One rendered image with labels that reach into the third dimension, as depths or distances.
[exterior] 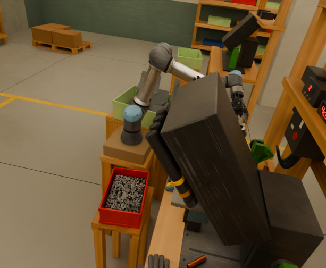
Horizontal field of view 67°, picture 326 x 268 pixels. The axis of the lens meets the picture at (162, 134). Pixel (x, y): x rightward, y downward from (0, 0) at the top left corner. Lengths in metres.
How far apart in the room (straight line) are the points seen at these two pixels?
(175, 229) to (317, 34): 1.25
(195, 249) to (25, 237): 1.58
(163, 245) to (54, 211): 1.52
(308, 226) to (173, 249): 0.55
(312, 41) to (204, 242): 1.19
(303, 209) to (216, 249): 0.42
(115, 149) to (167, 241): 0.69
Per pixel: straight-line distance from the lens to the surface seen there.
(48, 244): 2.35
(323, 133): 0.94
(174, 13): 8.16
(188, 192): 0.82
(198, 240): 1.25
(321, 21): 1.62
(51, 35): 6.88
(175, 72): 1.41
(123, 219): 1.32
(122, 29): 8.62
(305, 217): 1.06
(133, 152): 1.59
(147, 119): 2.06
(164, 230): 1.25
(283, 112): 1.75
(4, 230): 2.54
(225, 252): 1.26
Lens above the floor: 1.91
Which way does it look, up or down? 33 degrees down
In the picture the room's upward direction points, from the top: 8 degrees clockwise
